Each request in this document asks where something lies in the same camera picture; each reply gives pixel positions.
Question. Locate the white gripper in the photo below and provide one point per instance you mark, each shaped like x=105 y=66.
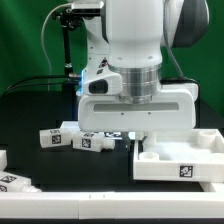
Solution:
x=170 y=109

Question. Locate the white square table top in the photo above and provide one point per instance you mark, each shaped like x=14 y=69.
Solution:
x=195 y=155

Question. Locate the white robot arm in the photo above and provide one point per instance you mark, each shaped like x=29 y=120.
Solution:
x=128 y=94

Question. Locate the white tag sheet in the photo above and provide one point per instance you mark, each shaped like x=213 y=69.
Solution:
x=73 y=127

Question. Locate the white U-shaped obstacle fence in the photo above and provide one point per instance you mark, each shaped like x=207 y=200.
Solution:
x=92 y=186

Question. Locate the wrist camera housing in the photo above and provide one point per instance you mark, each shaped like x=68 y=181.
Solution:
x=106 y=83

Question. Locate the black camera stand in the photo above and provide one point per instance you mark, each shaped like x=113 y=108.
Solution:
x=69 y=22

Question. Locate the silver camera on stand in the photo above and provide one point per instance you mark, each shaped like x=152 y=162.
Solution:
x=87 y=8

